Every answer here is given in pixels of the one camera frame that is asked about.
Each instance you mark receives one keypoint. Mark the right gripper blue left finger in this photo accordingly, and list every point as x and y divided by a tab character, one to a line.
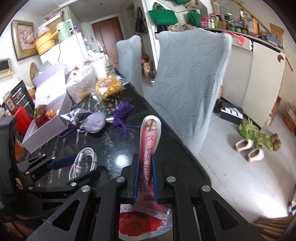
136	161

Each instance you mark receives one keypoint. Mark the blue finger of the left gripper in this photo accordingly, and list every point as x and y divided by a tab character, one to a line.
62	162
88	178

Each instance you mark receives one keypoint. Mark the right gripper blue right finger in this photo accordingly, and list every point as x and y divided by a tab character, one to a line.
154	179

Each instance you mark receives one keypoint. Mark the pink red mask pouch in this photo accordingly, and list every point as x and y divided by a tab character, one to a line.
145	219

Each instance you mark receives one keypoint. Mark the silver purple chip bag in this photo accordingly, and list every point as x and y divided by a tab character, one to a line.
76	116

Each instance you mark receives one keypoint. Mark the lavender drawstring sachet pouch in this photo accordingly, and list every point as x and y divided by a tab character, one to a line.
95	122

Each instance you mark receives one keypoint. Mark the green brown snack packet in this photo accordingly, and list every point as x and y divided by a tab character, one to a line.
39	111

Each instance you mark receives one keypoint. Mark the dark red fuzzy scrunchie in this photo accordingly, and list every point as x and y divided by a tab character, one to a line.
41	120

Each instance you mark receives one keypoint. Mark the small red candy packet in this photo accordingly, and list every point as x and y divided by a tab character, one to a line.
50	114

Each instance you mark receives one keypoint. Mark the black printed gift bag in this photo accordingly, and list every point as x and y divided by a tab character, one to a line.
19	97

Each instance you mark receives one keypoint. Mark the lavender open gift box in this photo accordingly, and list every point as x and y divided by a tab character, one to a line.
51	91

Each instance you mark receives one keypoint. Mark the clear plastic bag of food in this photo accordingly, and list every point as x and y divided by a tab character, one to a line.
80	83

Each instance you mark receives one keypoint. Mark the packaged waffles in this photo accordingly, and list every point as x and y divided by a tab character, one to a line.
109	86

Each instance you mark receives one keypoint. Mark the green sandals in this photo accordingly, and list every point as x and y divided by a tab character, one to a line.
250	131

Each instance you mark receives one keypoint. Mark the far grey leaf chair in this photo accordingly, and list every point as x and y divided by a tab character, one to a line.
130	61

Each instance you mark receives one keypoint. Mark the grey leaf chair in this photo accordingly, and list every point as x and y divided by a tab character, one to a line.
130	61
190	71

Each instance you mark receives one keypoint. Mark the near grey leaf chair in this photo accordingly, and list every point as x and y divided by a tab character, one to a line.
190	71

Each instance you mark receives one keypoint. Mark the white paper towel roll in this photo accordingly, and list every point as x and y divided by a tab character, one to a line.
99	68

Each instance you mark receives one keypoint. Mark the white mini fridge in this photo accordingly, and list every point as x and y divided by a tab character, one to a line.
70	53

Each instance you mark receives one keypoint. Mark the yellow cooking pot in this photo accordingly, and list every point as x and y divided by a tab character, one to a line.
45	42

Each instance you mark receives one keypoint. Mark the gold framed picture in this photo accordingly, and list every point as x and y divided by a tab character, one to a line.
24	36

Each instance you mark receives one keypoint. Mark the white cabinet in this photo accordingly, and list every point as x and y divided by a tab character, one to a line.
253	77

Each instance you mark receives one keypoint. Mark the mint green electric kettle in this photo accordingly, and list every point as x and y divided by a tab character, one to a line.
65	29

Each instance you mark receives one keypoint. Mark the brown entrance door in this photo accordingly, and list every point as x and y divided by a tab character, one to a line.
108	33

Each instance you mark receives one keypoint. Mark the black hanging bag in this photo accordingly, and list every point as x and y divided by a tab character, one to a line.
140	26

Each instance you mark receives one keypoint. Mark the large green handbag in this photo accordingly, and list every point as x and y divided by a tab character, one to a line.
162	16

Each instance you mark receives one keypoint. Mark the small green handbag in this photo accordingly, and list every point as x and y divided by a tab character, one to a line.
194	18

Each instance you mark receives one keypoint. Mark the top green handbag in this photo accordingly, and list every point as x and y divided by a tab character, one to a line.
181	2

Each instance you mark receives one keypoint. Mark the wall intercom panel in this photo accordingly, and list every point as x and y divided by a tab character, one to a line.
5	68

